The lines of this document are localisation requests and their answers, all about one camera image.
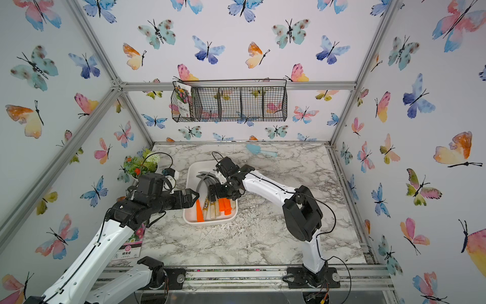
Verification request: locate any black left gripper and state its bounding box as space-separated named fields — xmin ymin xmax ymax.
xmin=150 ymin=188 xmax=199 ymax=215

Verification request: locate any white plastic storage tray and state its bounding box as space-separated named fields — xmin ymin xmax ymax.
xmin=183 ymin=161 xmax=239 ymax=226

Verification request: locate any black wire wall basket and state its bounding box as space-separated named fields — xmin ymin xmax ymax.
xmin=170 ymin=79 xmax=288 ymax=123

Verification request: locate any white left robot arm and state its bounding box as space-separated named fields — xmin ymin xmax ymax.
xmin=25 ymin=173 xmax=199 ymax=303

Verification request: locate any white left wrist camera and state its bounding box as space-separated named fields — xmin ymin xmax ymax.
xmin=161 ymin=168 xmax=179 ymax=191

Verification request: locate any orange handle sickle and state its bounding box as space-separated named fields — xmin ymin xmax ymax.
xmin=196 ymin=179 xmax=205 ymax=222
xmin=224 ymin=198 xmax=232 ymax=215
xmin=218 ymin=198 xmax=226 ymax=213

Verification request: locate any flower seed packet on table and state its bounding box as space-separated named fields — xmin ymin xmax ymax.
xmin=108 ymin=223 xmax=146 ymax=267

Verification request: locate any potted artificial flower plant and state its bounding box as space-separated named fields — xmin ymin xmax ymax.
xmin=122 ymin=148 xmax=160 ymax=179

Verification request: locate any light blue plastic trowel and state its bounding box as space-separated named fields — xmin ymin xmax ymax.
xmin=246 ymin=144 xmax=278 ymax=157

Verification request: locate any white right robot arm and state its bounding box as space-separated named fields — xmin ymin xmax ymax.
xmin=215 ymin=157 xmax=325 ymax=274

